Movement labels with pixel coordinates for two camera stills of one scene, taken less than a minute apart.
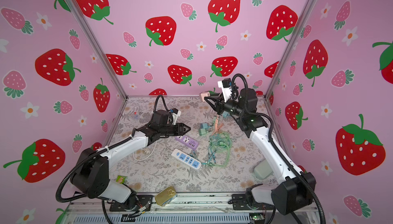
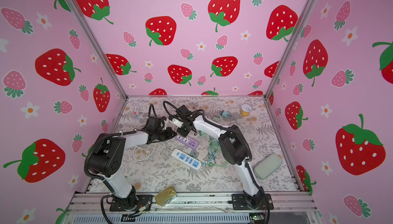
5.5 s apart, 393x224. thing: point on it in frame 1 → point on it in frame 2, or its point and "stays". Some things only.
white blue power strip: [186, 159] stays
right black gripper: [219, 105] → [181, 132]
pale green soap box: [263, 170] stays
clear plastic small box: [136, 111] stays
